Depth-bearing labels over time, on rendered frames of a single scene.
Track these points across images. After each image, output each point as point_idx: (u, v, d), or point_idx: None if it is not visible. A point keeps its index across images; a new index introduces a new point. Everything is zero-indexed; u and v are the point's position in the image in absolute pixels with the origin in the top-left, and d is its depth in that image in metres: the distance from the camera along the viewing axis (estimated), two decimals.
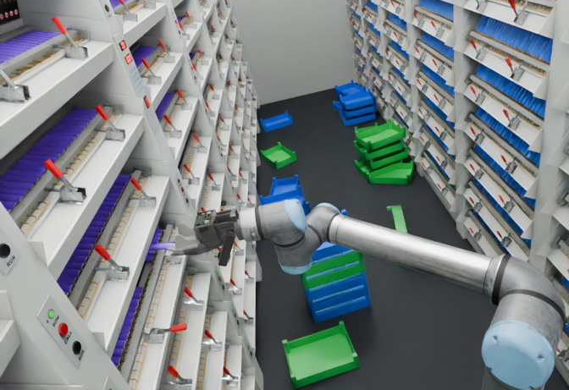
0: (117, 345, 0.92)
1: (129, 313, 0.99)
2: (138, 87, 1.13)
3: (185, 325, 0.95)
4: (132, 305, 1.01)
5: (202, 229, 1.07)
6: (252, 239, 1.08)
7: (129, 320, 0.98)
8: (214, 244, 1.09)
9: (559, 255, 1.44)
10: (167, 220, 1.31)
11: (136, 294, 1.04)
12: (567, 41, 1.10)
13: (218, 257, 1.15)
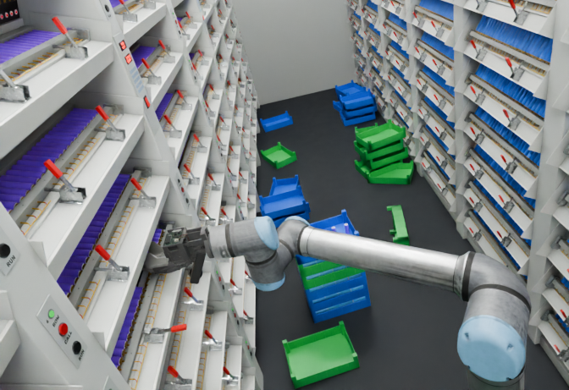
0: (117, 345, 0.92)
1: (129, 313, 0.99)
2: (138, 87, 1.13)
3: (185, 325, 0.95)
4: (132, 305, 1.01)
5: (172, 248, 1.05)
6: (223, 257, 1.07)
7: (129, 320, 0.98)
8: (185, 263, 1.08)
9: (559, 255, 1.44)
10: (167, 220, 1.31)
11: (136, 294, 1.04)
12: (567, 41, 1.10)
13: (189, 275, 1.14)
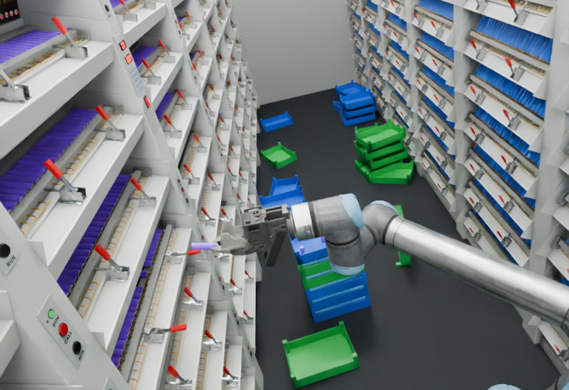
0: (117, 345, 0.92)
1: (129, 313, 0.99)
2: (138, 87, 1.13)
3: (185, 325, 0.95)
4: (132, 305, 1.01)
5: (252, 227, 0.98)
6: (306, 238, 1.00)
7: (129, 320, 0.98)
8: (264, 244, 1.01)
9: (559, 255, 1.44)
10: (167, 220, 1.31)
11: (136, 294, 1.04)
12: (567, 41, 1.10)
13: (264, 257, 1.07)
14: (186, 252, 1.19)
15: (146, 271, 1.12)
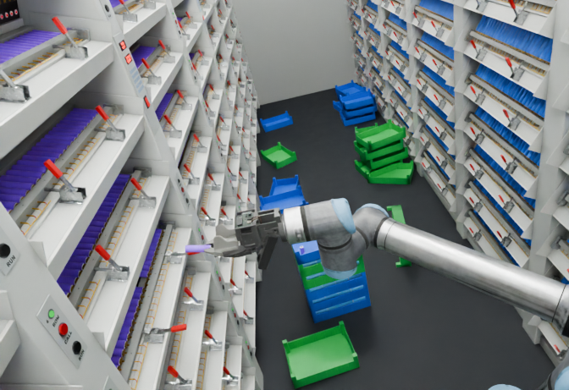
0: (117, 345, 0.92)
1: (129, 313, 0.99)
2: (138, 87, 1.13)
3: (185, 325, 0.95)
4: (132, 305, 1.01)
5: (245, 230, 0.99)
6: (297, 241, 1.01)
7: (129, 320, 0.98)
8: (256, 247, 1.02)
9: (559, 255, 1.44)
10: (167, 220, 1.31)
11: (136, 294, 1.04)
12: (567, 41, 1.10)
13: (257, 260, 1.08)
14: (186, 252, 1.19)
15: (146, 271, 1.12)
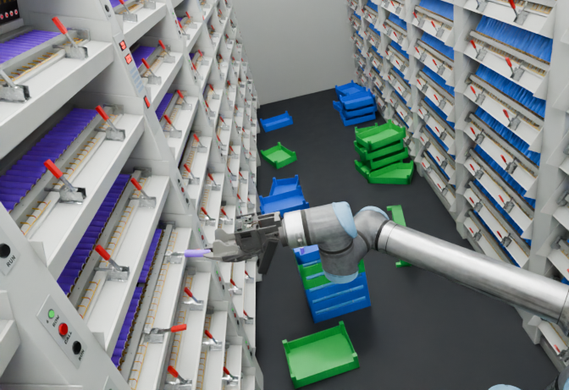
0: (117, 345, 0.92)
1: (129, 313, 0.99)
2: (138, 87, 1.13)
3: (185, 325, 0.95)
4: (132, 305, 1.01)
5: (244, 234, 0.98)
6: (298, 246, 0.99)
7: (129, 320, 0.98)
8: (256, 251, 1.00)
9: (559, 255, 1.44)
10: (167, 220, 1.31)
11: (136, 294, 1.04)
12: (567, 41, 1.10)
13: (256, 265, 1.06)
14: None
15: (146, 271, 1.12)
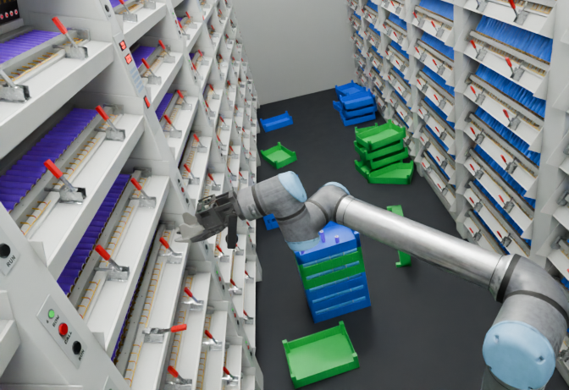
0: None
1: None
2: (138, 87, 1.13)
3: (185, 325, 0.95)
4: None
5: (204, 214, 1.09)
6: (254, 217, 1.09)
7: None
8: (218, 228, 1.11)
9: (559, 255, 1.44)
10: (167, 220, 1.31)
11: None
12: (567, 41, 1.10)
13: (225, 241, 1.17)
14: (168, 248, 1.18)
15: (140, 271, 1.11)
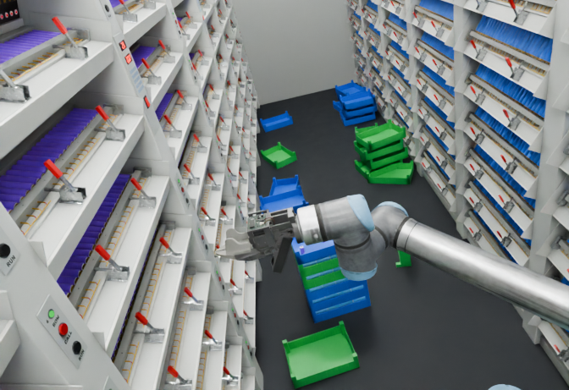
0: None
1: None
2: (138, 87, 1.13)
3: (135, 314, 0.93)
4: None
5: (257, 233, 0.94)
6: (313, 242, 0.96)
7: None
8: (270, 249, 0.97)
9: (559, 255, 1.44)
10: (167, 220, 1.31)
11: None
12: (567, 41, 1.10)
13: (271, 263, 1.03)
14: (168, 248, 1.18)
15: (140, 271, 1.11)
